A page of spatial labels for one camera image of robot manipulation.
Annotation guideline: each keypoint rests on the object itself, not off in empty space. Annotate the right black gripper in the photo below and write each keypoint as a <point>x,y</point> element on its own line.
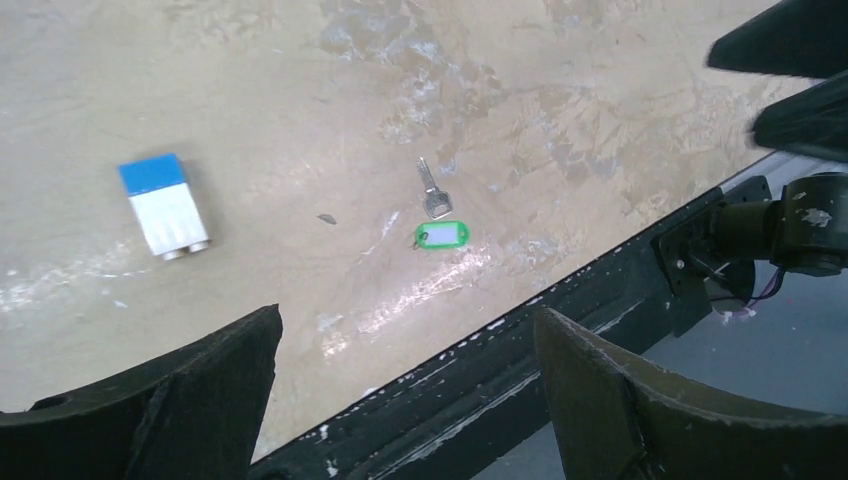
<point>805,39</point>

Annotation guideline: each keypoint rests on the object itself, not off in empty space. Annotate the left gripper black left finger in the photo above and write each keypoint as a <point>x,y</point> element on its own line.
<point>193,413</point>

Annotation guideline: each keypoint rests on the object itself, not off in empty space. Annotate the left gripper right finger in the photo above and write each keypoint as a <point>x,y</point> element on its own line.
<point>617,415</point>

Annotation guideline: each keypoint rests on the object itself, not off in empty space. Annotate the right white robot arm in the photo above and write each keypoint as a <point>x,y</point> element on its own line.
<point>805,230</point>

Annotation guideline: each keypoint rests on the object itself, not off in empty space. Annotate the white blue toy brick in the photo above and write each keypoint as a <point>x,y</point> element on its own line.
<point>164,206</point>

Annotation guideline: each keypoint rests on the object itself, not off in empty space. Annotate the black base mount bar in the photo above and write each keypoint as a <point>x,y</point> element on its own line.
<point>454,414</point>

